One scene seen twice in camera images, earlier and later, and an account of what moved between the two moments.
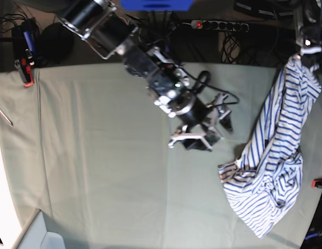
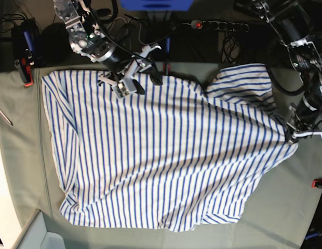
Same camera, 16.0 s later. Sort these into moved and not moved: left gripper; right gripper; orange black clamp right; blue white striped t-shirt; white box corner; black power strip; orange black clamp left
Moved: blue white striped t-shirt; left gripper; right gripper
Not moved: white box corner; orange black clamp right; orange black clamp left; black power strip
